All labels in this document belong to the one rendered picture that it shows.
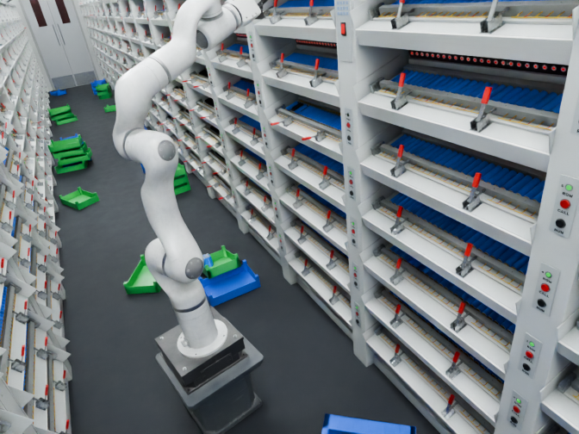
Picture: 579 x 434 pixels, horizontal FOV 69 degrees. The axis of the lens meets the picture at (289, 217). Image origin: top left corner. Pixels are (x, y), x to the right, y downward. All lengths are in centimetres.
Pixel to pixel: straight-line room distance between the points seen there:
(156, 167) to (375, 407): 125
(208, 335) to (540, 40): 130
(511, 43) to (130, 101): 92
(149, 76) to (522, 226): 102
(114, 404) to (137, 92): 138
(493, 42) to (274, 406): 151
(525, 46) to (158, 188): 97
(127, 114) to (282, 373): 128
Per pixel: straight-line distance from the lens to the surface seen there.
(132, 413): 206
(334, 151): 151
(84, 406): 219
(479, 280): 121
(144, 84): 127
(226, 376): 165
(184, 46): 136
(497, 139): 99
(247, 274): 256
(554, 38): 90
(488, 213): 110
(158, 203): 132
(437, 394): 169
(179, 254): 135
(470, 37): 100
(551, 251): 100
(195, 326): 155
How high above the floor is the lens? 150
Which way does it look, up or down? 29 degrees down
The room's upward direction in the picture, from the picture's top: 7 degrees counter-clockwise
